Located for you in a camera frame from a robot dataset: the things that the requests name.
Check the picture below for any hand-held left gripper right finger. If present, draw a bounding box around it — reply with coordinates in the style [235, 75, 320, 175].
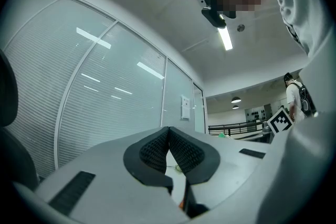
[168, 125, 221, 219]

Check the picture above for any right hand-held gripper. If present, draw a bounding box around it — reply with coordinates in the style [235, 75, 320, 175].
[267, 108, 293, 136]

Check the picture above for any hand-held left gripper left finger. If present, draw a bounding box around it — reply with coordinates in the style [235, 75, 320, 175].
[123, 126, 174, 196]

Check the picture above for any black metal railing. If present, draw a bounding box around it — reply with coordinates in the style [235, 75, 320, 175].
[207, 121, 264, 137]

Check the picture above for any person's white sweatshirt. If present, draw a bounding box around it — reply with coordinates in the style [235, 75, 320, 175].
[251, 0, 336, 224]

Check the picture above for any white paper notice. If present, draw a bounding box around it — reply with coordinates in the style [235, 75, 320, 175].
[180, 94, 191, 121]

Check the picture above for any long ceiling light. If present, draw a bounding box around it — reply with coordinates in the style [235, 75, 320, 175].
[217, 25, 234, 51]

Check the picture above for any grey wall display panel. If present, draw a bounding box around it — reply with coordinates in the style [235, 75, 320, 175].
[244, 104, 272, 123]

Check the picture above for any black head-worn camera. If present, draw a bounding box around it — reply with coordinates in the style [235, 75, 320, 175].
[201, 6, 227, 29]

